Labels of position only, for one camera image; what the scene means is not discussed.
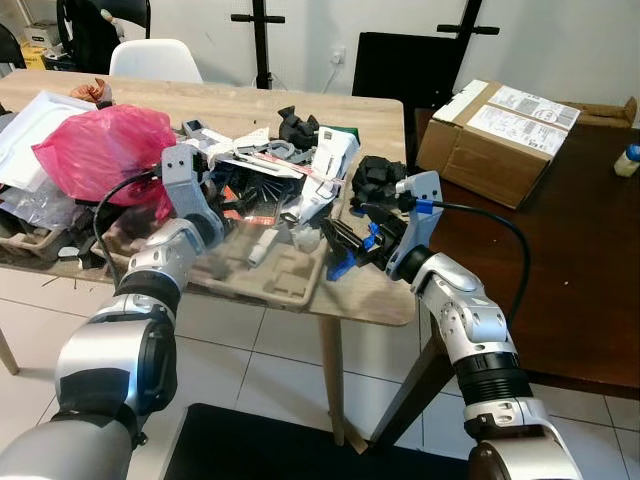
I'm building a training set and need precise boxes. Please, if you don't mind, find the pink plastic bag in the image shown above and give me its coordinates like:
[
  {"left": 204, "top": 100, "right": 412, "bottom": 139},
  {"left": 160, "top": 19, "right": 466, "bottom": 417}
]
[{"left": 32, "top": 103, "right": 179, "bottom": 216}]

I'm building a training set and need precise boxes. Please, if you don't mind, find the black finned plastic part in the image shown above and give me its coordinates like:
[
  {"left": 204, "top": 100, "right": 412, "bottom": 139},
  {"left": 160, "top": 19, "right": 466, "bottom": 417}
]
[{"left": 215, "top": 165, "right": 296, "bottom": 216}]

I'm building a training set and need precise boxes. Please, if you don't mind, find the black plastic clamp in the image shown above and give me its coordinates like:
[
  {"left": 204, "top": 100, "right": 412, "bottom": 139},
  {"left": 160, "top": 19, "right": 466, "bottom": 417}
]
[{"left": 320, "top": 215, "right": 366, "bottom": 253}]

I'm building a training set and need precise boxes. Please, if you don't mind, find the black foam block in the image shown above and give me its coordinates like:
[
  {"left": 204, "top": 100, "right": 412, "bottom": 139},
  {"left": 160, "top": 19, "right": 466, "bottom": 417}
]
[
  {"left": 350, "top": 155, "right": 408, "bottom": 208},
  {"left": 277, "top": 105, "right": 321, "bottom": 151}
]

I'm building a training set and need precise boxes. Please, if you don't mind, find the white carton red stripe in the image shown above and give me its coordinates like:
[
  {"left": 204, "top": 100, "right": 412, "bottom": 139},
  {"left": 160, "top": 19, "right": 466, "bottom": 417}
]
[{"left": 205, "top": 125, "right": 331, "bottom": 181}]

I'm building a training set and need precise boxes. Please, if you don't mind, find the white plastic tube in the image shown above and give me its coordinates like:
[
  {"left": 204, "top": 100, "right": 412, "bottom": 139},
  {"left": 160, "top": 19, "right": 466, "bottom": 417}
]
[{"left": 247, "top": 228, "right": 281, "bottom": 266}]

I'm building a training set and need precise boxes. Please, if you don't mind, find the light wooden table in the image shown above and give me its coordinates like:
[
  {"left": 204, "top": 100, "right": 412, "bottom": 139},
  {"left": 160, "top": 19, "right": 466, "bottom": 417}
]
[{"left": 0, "top": 70, "right": 421, "bottom": 448}]

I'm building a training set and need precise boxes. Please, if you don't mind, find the small labelled cardboard box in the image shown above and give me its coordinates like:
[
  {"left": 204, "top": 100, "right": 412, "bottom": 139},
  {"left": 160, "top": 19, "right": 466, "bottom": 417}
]
[{"left": 416, "top": 79, "right": 582, "bottom": 210}]

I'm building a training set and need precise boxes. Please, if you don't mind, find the white plastic chair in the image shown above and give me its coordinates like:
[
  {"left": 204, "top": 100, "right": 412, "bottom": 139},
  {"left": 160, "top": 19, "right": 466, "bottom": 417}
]
[{"left": 108, "top": 38, "right": 204, "bottom": 84}]

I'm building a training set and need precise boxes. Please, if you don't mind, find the black metal stand pole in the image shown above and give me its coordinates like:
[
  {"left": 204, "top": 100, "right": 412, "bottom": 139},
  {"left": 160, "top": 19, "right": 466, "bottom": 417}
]
[
  {"left": 437, "top": 0, "right": 501, "bottom": 81},
  {"left": 230, "top": 0, "right": 286, "bottom": 91}
]

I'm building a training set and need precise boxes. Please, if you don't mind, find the brown crumpled paper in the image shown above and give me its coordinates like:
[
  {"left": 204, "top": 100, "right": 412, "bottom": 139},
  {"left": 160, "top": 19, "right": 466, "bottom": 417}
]
[{"left": 70, "top": 78, "right": 113, "bottom": 106}]

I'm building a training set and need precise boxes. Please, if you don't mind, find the black flat panel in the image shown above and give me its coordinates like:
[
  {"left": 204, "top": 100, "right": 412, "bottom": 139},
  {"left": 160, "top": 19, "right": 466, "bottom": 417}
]
[{"left": 352, "top": 32, "right": 463, "bottom": 166}]

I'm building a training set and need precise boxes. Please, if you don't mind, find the clear plastic wrap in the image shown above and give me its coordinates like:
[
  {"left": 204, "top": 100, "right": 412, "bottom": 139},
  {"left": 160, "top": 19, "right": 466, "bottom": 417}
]
[{"left": 0, "top": 185, "right": 71, "bottom": 231}]

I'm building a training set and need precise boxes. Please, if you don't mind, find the small paper pulp tray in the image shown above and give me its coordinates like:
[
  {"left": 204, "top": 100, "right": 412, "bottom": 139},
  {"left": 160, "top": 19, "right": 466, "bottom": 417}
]
[{"left": 0, "top": 215, "right": 111, "bottom": 266}]

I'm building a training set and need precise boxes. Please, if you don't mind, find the dark brown wooden table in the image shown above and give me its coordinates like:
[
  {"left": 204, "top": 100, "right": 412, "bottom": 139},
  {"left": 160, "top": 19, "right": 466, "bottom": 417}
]
[{"left": 370, "top": 100, "right": 640, "bottom": 451}]

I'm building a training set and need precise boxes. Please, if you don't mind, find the black office chair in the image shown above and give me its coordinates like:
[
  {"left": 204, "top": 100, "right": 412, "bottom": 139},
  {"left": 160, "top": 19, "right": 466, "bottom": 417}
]
[{"left": 55, "top": 0, "right": 151, "bottom": 73}]

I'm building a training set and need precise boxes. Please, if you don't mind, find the yellow box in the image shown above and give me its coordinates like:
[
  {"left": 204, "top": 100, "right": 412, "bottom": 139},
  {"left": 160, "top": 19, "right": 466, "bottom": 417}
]
[{"left": 20, "top": 45, "right": 49, "bottom": 71}]

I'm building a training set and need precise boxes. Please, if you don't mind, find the white bottle blue cap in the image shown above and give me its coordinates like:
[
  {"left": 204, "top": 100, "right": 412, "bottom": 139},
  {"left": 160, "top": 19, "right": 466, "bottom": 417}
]
[{"left": 612, "top": 143, "right": 640, "bottom": 179}]

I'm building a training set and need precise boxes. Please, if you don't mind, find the dark mesh chair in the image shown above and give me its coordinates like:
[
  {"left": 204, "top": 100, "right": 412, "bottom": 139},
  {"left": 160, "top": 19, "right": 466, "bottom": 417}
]
[{"left": 0, "top": 25, "right": 26, "bottom": 71}]

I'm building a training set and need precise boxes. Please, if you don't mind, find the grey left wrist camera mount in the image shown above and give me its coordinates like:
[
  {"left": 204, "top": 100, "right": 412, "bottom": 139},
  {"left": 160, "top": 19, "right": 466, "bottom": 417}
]
[{"left": 160, "top": 143, "right": 223, "bottom": 241}]

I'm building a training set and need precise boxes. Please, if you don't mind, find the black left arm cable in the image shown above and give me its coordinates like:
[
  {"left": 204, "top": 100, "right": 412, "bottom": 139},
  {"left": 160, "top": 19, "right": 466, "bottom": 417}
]
[{"left": 92, "top": 170, "right": 166, "bottom": 286}]

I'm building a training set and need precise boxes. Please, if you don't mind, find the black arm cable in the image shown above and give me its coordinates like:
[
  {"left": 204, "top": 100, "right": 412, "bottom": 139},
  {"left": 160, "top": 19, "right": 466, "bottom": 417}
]
[
  {"left": 92, "top": 170, "right": 166, "bottom": 286},
  {"left": 425, "top": 200, "right": 532, "bottom": 321}
]

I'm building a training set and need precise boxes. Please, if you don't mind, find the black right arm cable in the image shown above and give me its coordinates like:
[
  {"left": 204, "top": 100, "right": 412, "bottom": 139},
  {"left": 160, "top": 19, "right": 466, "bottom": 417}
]
[{"left": 425, "top": 200, "right": 532, "bottom": 321}]

